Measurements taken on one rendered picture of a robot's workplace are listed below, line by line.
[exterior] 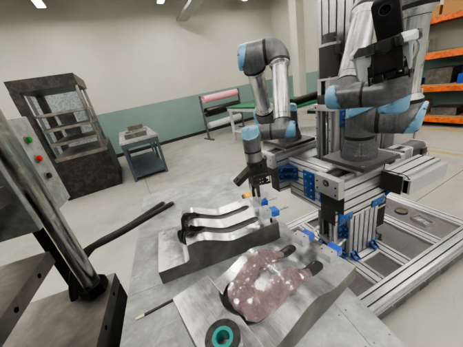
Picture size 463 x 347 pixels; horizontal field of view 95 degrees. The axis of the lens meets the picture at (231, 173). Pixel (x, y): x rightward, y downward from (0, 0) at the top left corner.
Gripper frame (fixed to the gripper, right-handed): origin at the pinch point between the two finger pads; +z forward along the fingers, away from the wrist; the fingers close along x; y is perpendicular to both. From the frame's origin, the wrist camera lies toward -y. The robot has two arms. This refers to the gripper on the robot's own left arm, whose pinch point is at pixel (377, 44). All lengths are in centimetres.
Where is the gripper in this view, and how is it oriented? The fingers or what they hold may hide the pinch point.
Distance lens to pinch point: 48.6
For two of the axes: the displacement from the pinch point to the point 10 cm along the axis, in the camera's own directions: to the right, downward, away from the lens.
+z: -6.4, 4.1, -6.6
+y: 2.8, 9.1, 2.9
